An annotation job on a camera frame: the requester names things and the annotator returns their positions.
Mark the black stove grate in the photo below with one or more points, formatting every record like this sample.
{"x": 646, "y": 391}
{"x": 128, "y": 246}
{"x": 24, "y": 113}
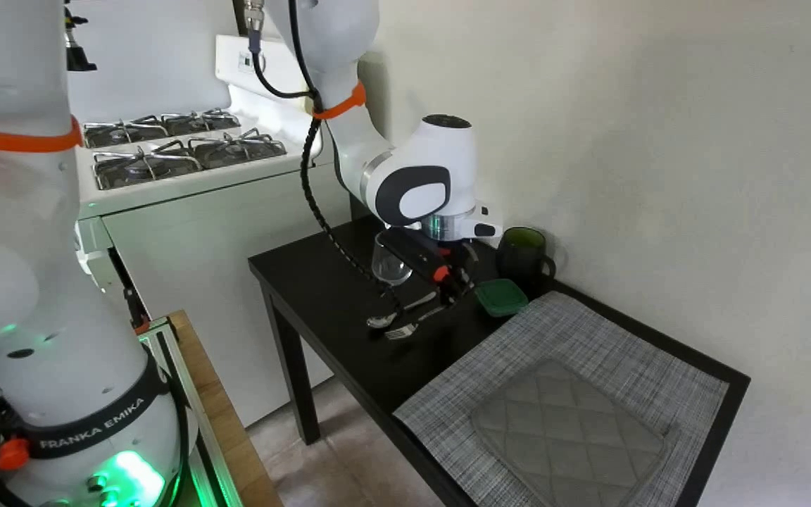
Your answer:
{"x": 162, "y": 124}
{"x": 182, "y": 159}

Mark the white gas stove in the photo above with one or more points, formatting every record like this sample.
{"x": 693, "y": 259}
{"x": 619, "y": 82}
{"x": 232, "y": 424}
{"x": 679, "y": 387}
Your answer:
{"x": 210, "y": 263}

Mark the white Franka Panda arm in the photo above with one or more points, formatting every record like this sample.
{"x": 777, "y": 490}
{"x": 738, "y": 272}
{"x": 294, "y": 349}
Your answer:
{"x": 41, "y": 311}

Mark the silver metal spoon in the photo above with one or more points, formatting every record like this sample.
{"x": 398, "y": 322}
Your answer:
{"x": 380, "y": 320}

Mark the dark bowl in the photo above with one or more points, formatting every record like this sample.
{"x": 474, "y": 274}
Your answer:
{"x": 521, "y": 255}

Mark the grey quilted pot holder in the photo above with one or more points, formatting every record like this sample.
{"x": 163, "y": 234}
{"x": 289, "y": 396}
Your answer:
{"x": 564, "y": 439}

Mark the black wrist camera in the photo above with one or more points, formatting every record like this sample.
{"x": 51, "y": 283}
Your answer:
{"x": 415, "y": 251}

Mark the clear glass cup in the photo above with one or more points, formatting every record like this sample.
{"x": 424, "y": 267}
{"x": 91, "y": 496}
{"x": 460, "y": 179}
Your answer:
{"x": 390, "y": 266}

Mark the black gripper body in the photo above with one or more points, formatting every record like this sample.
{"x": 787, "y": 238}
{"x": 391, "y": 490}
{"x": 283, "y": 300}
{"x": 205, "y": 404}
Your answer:
{"x": 462, "y": 263}

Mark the black table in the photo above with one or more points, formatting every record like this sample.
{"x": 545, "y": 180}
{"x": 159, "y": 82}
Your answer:
{"x": 331, "y": 283}

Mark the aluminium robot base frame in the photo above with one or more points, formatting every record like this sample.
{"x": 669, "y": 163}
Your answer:
{"x": 167, "y": 353}

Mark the grey woven placemat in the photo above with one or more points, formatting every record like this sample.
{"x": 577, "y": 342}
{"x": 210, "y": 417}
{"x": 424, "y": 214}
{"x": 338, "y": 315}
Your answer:
{"x": 564, "y": 339}

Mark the wooden base board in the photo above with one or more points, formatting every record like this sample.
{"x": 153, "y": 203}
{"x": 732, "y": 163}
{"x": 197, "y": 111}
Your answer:
{"x": 225, "y": 431}

